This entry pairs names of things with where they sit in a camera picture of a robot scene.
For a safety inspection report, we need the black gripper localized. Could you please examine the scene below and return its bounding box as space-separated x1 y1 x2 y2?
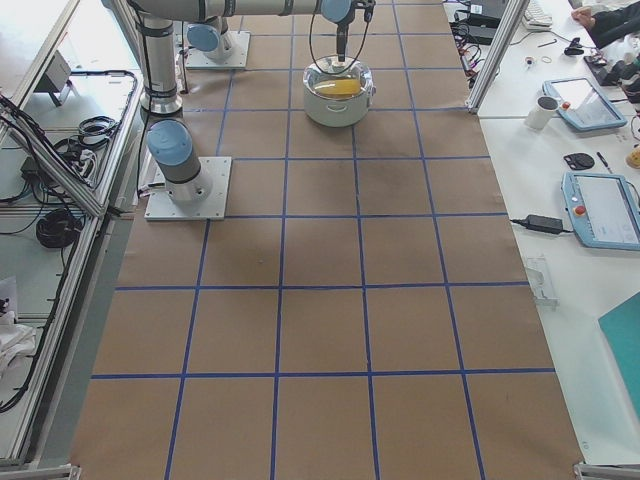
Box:
336 12 350 62

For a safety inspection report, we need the blue teach pendant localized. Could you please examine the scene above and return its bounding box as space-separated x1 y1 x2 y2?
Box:
542 77 627 132
561 172 639 251

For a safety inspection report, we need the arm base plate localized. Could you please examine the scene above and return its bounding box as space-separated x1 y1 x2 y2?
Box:
186 27 251 70
144 157 232 221

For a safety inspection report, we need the yellow corn cob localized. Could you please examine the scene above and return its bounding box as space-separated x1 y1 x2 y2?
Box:
313 78 361 98

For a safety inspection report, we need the near blue teach pendant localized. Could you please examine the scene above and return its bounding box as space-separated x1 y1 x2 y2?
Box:
561 172 639 251

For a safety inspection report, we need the pale green electric pot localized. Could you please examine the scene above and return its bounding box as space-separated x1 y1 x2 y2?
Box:
303 55 376 128

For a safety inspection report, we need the aluminium frame post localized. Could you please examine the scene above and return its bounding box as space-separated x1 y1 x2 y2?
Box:
466 0 528 114

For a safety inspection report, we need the white mug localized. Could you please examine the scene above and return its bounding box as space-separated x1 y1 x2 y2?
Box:
524 95 559 131

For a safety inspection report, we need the small black power brick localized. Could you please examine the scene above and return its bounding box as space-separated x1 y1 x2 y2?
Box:
524 214 566 235

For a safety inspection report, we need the far blue teach pendant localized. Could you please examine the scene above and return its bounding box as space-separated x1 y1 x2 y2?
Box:
542 77 627 132

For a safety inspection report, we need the glass pot lid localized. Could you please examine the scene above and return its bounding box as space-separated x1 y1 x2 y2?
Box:
303 55 376 100

